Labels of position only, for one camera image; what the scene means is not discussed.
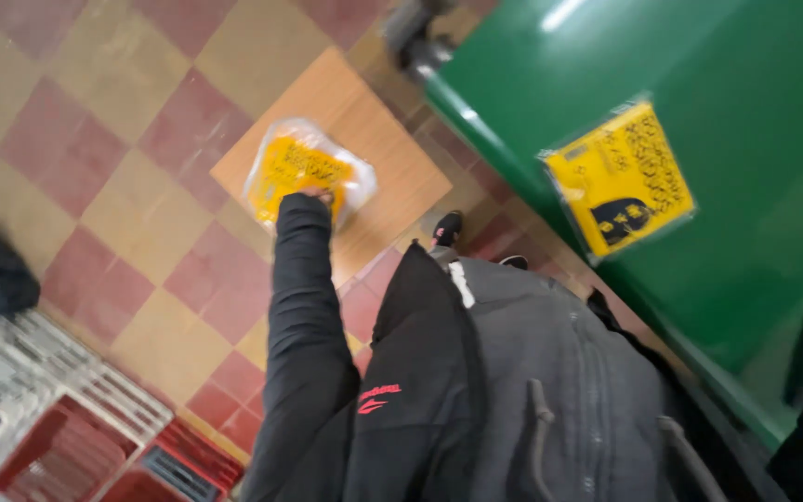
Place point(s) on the person's left hand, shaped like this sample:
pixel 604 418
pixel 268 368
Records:
pixel 317 194

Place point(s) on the person's left fingers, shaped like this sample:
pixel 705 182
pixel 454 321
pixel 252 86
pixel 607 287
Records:
pixel 323 193

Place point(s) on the wooden board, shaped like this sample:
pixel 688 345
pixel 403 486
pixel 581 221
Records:
pixel 366 160

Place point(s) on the person's black shoe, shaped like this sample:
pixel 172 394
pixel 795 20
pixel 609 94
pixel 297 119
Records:
pixel 514 262
pixel 447 229

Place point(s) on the grey metal table leg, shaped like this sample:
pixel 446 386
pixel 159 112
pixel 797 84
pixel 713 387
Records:
pixel 415 35

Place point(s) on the person's black jacket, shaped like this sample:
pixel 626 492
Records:
pixel 415 390

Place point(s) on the yellow packet with black figure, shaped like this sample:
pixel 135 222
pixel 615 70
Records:
pixel 617 182

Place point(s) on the person's grey hoodie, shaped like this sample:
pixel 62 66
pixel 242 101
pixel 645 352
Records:
pixel 569 390

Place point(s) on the red plastic crate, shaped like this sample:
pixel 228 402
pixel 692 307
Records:
pixel 116 464

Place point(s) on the white plastic crate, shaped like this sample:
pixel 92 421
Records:
pixel 39 383

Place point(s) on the green table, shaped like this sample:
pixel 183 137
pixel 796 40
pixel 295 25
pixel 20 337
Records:
pixel 687 174

